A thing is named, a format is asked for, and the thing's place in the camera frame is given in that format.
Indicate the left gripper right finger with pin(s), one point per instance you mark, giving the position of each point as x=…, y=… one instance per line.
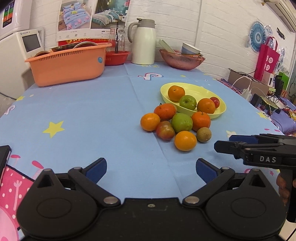
x=214, y=178

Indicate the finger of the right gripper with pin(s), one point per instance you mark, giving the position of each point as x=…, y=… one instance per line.
x=242, y=138

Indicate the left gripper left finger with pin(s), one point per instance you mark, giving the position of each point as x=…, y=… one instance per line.
x=87, y=178

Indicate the brown kiwi fruit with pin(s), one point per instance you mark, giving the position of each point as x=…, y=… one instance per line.
x=203, y=134

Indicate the orange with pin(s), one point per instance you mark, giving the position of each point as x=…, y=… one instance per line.
x=175, y=93
x=200, y=120
x=150, y=121
x=206, y=105
x=185, y=141

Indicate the large green apple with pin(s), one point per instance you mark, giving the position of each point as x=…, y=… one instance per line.
x=181, y=122

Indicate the red green apple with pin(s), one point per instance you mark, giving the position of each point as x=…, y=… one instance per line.
x=165, y=130

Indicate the dark orange tangerine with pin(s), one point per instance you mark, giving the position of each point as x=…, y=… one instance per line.
x=165, y=111

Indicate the person right hand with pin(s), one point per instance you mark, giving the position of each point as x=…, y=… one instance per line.
x=282, y=189

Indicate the small red apple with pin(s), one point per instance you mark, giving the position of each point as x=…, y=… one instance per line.
x=216, y=101

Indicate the cardboard box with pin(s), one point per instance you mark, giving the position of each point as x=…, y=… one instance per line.
x=243, y=81

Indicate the green apple on plate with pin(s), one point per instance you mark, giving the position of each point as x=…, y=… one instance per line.
x=188, y=102

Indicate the blue patterned tablecloth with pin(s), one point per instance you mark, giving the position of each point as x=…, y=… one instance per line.
x=73, y=124

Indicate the pink gift bag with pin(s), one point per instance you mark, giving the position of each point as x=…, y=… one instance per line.
x=267, y=59

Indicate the blue round fan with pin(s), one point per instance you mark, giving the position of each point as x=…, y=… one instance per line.
x=256, y=37

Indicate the copper glass bowl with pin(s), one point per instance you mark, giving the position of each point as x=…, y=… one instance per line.
x=181, y=61

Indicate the white blue ceramic bowl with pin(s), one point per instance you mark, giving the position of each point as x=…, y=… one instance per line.
x=189, y=49

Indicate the orange plastic basket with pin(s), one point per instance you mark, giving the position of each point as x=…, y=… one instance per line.
x=71, y=65

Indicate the white touchscreen appliance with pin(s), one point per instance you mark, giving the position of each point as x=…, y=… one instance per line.
x=16, y=74

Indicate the red plastic colander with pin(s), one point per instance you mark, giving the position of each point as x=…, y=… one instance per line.
x=115, y=59

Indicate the white dish in bowl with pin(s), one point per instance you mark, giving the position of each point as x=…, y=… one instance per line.
x=166, y=46

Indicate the steel bowl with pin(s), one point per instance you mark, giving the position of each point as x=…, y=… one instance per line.
x=73, y=45

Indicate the air conditioner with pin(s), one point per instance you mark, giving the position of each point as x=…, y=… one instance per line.
x=285, y=10

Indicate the white thermos jug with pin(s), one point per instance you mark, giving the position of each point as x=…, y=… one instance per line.
x=142, y=35

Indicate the glass jar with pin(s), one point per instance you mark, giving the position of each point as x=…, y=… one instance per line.
x=117, y=39

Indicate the bedding poster calendar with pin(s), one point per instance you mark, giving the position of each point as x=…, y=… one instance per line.
x=90, y=20

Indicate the white water purifier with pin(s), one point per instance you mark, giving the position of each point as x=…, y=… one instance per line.
x=15, y=17

